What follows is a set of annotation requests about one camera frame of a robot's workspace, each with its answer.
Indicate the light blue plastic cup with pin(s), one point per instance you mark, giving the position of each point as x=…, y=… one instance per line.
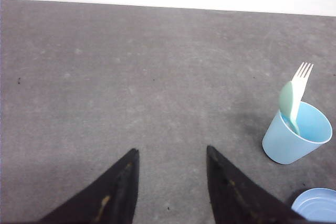
x=284, y=146

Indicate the blue plastic plate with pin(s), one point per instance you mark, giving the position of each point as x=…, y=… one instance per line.
x=316, y=204

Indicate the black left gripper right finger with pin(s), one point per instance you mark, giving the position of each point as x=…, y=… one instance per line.
x=235, y=198

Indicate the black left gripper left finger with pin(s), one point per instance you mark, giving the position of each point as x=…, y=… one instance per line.
x=111, y=198

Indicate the mint green plastic spoon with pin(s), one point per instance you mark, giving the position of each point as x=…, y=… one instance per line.
x=286, y=100

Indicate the white plastic fork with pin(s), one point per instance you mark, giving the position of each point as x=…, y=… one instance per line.
x=299, y=82

